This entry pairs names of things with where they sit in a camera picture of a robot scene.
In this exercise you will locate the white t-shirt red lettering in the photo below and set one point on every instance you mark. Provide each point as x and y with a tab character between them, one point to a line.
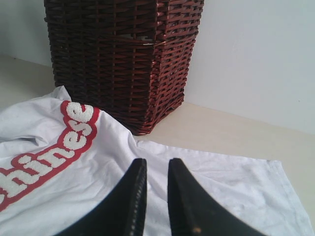
59	159

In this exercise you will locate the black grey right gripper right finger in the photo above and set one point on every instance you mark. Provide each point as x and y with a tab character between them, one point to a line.
193	212

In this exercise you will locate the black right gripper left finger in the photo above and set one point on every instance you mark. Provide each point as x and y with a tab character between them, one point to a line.
122	212

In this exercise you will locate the dark red wicker basket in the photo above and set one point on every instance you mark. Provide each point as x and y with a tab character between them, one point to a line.
128	57

